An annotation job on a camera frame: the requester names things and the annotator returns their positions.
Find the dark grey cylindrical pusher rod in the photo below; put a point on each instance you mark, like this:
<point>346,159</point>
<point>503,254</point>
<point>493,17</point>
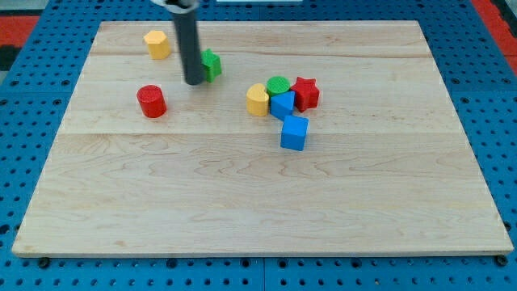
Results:
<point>188,41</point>

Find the silver rod mount collar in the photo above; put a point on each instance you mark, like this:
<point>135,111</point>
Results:
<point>177,6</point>

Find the green star block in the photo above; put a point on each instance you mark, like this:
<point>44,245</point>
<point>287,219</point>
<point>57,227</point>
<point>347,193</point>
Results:
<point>212,64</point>

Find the red star block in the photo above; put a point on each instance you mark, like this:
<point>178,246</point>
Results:
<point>306,93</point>

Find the yellow hexagon block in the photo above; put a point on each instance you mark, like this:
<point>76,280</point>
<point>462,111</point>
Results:
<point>157,44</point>

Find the red cylinder block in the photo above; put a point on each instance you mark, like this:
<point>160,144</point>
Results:
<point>152,101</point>

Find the yellow heart block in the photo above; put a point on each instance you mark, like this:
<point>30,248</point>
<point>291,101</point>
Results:
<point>257,100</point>

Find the green cylinder block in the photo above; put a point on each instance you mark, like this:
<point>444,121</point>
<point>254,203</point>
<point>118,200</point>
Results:
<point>277,85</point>

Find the blue triangle block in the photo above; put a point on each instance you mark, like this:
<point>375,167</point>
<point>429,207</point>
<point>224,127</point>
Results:
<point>282,105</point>

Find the blue cube block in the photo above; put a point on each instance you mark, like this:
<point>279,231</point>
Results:
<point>294,132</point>

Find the light wooden board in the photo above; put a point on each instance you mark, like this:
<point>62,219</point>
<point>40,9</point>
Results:
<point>387,169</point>

